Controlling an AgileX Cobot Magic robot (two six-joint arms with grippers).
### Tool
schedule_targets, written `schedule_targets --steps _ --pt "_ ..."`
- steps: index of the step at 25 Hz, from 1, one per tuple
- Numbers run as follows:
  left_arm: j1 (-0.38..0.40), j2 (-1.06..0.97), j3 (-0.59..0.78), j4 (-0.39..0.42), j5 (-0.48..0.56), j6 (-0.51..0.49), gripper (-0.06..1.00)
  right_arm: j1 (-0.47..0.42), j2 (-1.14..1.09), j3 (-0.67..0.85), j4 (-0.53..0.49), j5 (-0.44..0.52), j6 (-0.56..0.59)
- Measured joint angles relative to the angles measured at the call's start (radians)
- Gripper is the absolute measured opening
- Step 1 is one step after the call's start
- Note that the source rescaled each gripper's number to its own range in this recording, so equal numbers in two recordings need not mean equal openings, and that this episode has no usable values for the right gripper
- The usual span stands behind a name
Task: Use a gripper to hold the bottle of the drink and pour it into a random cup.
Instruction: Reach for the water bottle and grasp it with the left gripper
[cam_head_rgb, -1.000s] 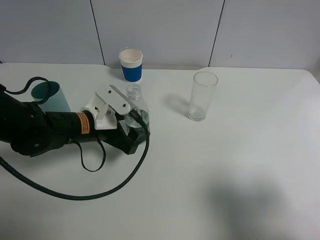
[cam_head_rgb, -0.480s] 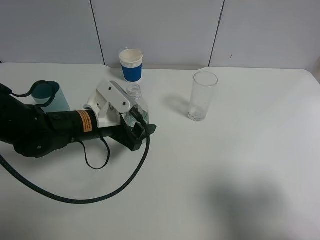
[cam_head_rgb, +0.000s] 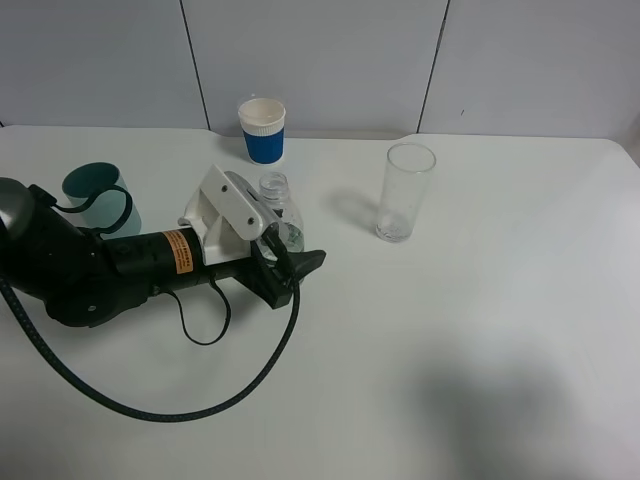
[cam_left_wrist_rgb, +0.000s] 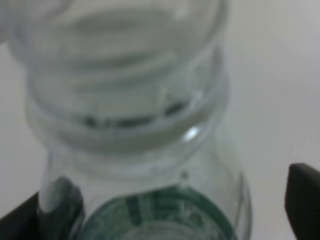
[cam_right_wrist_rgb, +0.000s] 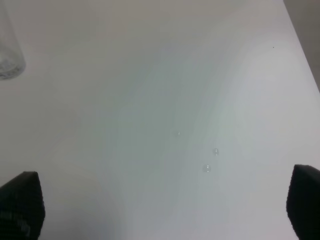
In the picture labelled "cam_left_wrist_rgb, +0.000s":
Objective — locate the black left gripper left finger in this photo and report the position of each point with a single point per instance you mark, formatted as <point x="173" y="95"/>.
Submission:
<point x="22" y="220"/>

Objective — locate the clear water bottle green label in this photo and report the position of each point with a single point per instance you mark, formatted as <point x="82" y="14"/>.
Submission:
<point x="128" y="97"/>

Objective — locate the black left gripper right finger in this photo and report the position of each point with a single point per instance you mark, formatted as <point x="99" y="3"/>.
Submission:
<point x="302" y="201"/>

